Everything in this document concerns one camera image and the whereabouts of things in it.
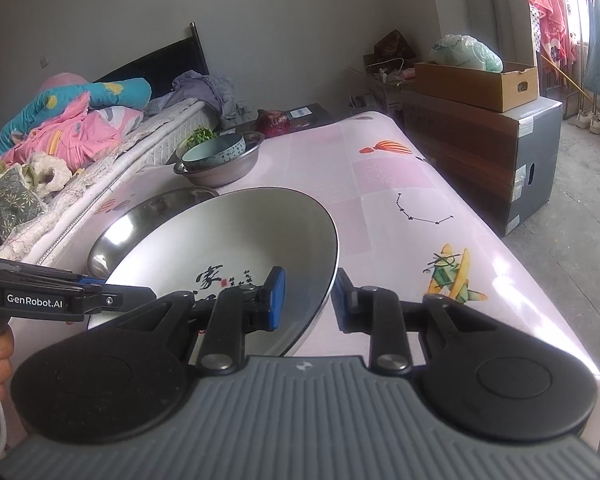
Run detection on dark flat carton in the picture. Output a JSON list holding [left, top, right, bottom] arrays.
[[220, 102, 337, 136]]

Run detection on dark bed headboard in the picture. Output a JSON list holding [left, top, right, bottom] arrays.
[[92, 22, 211, 98]]

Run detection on pale green plastic bag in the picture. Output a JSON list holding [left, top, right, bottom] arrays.
[[428, 34, 504, 73]]

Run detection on shallow steel plate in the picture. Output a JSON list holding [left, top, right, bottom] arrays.
[[86, 186, 221, 278]]

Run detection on deep steel bowl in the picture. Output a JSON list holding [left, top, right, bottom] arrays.
[[173, 131, 266, 187]]

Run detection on leafy green vegetable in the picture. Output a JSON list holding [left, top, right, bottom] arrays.
[[185, 127, 217, 150]]

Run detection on teal ceramic bowl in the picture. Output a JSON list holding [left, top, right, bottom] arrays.
[[181, 134, 247, 171]]

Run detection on large wood-print carton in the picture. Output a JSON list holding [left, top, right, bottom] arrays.
[[402, 91, 563, 237]]

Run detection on metal drying rack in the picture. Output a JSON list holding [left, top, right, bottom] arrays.
[[527, 0, 600, 91]]

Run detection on white fuzzy cloth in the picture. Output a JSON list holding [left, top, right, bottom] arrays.
[[0, 151, 73, 196]]

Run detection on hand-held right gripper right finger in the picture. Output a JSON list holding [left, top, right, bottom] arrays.
[[331, 267, 488, 376]]

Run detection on open cardboard box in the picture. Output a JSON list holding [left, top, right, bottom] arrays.
[[414, 61, 540, 113]]

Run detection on brown paper bag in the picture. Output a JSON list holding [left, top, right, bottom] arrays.
[[373, 30, 421, 63]]

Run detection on dark red plastic bag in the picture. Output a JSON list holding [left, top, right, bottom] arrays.
[[256, 108, 293, 137]]

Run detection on pink pillow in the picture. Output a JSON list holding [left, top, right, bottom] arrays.
[[37, 74, 88, 96]]

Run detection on pink printed tablecloth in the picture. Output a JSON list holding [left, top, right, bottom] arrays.
[[0, 110, 600, 441]]

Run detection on white plate with calligraphy print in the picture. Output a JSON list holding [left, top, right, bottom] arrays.
[[87, 186, 340, 361]]

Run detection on yellow stick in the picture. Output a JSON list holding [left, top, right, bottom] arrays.
[[540, 42, 593, 103]]

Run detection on green leaf-print pillow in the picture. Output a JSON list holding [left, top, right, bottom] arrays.
[[0, 167, 48, 241]]

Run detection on grey clothes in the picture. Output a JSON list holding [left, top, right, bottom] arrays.
[[147, 70, 251, 121]]

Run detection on pink hanging garment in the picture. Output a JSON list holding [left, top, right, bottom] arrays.
[[527, 0, 578, 68]]

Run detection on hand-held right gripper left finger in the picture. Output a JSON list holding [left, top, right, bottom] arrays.
[[115, 266, 287, 376]]

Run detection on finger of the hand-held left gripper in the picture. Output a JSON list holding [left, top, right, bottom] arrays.
[[0, 255, 104, 294], [84, 284, 157, 318]]

